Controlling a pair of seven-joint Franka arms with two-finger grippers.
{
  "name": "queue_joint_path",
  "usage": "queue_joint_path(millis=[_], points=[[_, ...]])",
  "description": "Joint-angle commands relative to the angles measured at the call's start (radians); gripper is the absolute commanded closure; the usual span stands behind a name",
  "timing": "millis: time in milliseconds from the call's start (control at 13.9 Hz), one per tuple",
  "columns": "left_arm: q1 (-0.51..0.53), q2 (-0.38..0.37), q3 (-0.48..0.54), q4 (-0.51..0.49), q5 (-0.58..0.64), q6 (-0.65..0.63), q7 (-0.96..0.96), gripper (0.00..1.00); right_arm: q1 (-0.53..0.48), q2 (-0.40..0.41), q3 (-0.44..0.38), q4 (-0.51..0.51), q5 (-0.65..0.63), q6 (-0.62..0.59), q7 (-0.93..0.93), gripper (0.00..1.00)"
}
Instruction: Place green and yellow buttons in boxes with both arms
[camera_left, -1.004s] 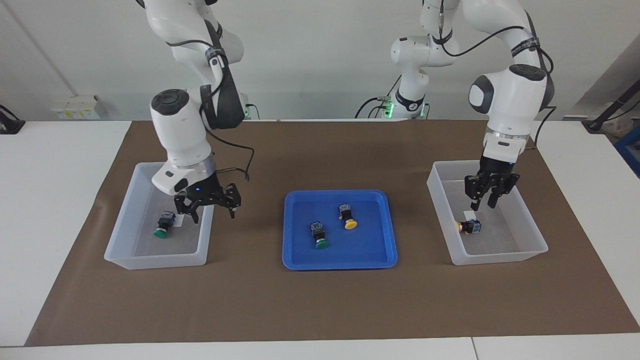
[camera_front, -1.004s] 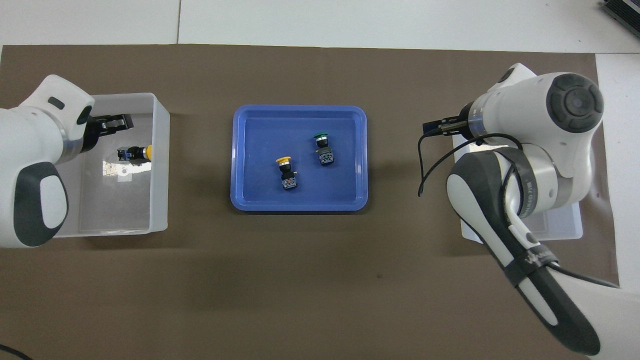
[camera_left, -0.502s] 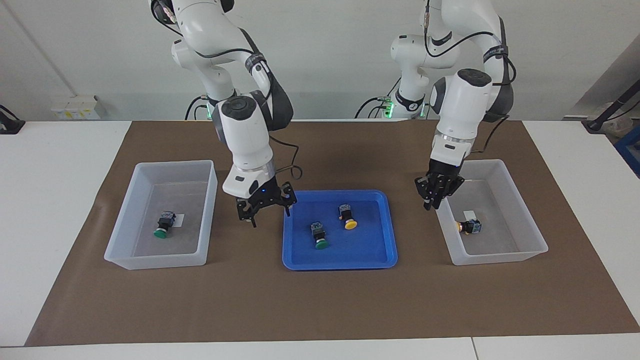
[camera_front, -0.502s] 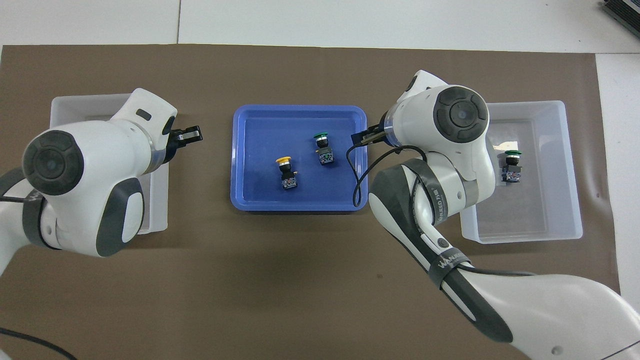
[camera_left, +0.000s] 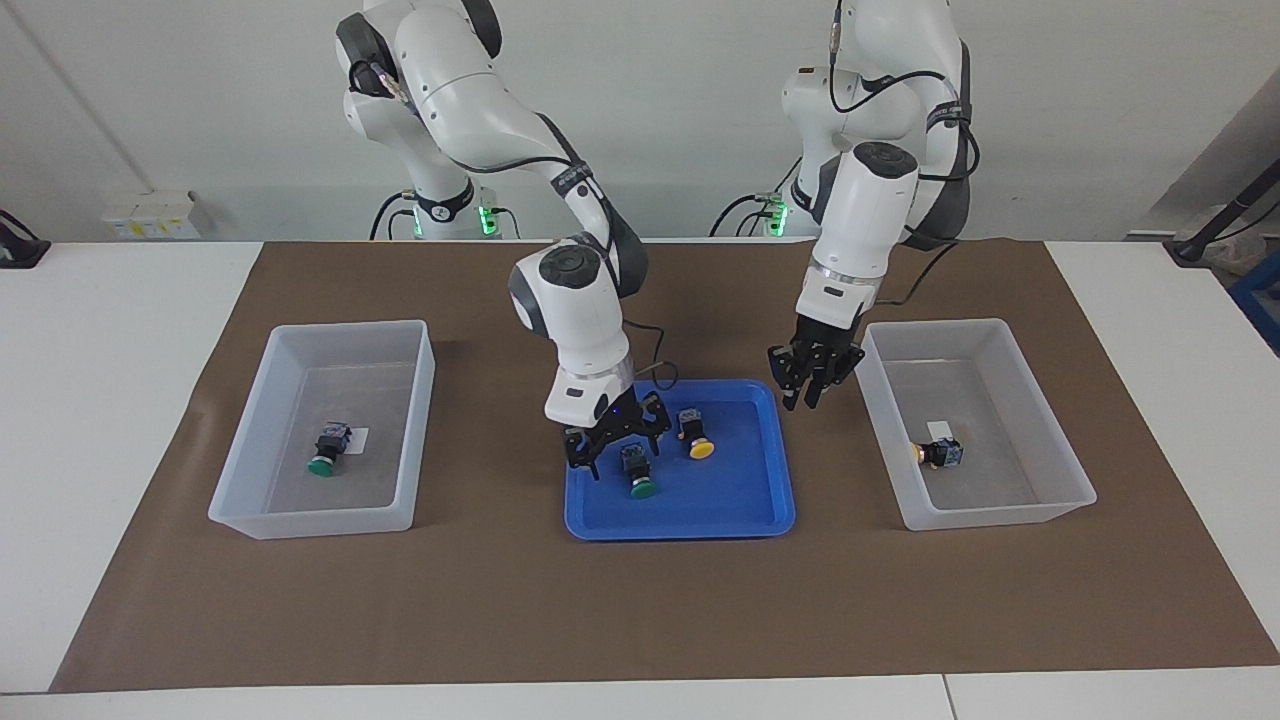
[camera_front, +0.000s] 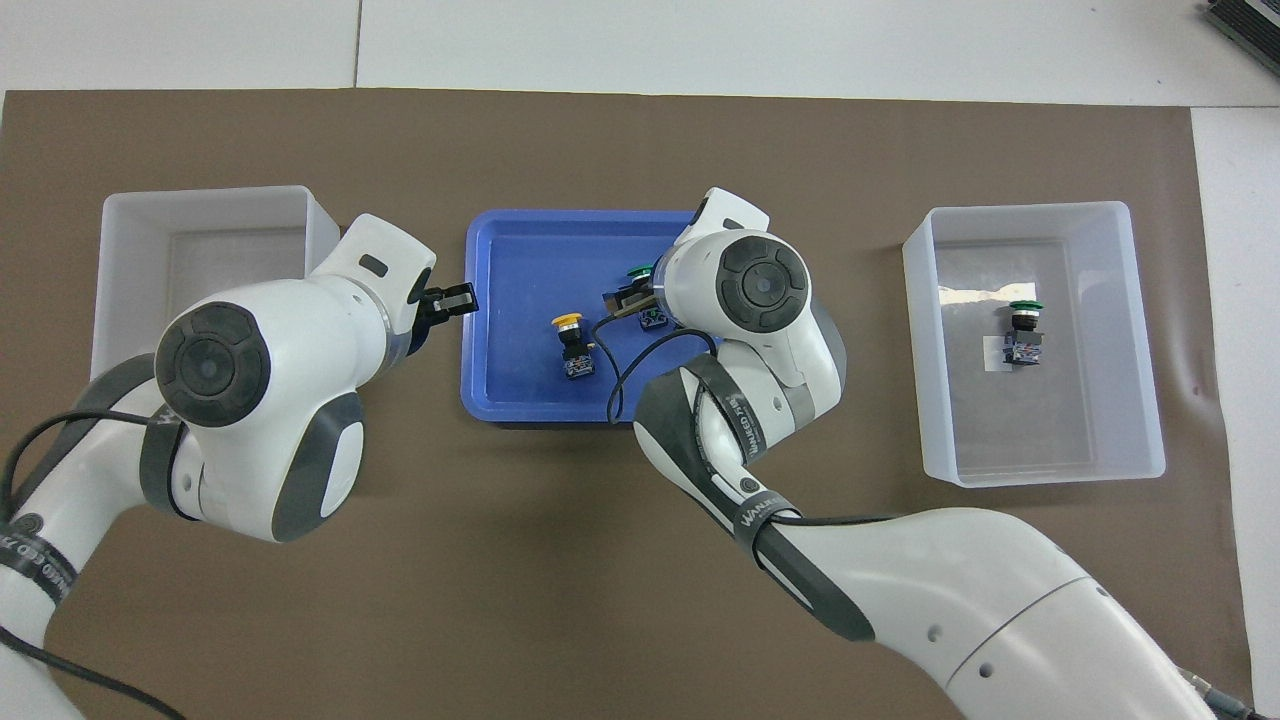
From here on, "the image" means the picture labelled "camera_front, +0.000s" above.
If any green push button switch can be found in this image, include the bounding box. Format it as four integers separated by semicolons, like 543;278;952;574
1003;299;1047;370
627;262;673;331

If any brown paper table mat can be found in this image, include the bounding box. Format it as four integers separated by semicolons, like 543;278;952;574
0;88;1256;720

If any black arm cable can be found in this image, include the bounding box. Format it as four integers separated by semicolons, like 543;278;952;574
0;410;191;720
590;318;901;526

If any grey cable plug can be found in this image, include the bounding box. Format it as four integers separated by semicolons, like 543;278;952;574
1178;668;1253;720

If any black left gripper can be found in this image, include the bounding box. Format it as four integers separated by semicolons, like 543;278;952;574
415;283;480;329

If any dark ribbed device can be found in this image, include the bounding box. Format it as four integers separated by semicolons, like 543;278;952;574
1200;0;1280;76

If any yellow push button switch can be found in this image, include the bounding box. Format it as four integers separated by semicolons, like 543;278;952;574
552;312;598;382

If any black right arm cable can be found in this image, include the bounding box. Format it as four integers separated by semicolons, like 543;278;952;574
590;318;901;526

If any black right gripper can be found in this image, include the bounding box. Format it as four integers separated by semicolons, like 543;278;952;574
602;283;656;319

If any blue plastic tray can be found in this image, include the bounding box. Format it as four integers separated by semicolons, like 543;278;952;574
460;209;736;428

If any translucent white plastic box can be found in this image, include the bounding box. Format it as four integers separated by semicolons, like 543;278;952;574
902;201;1168;489
90;185;341;381

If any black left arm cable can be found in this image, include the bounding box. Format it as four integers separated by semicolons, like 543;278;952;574
0;410;191;720

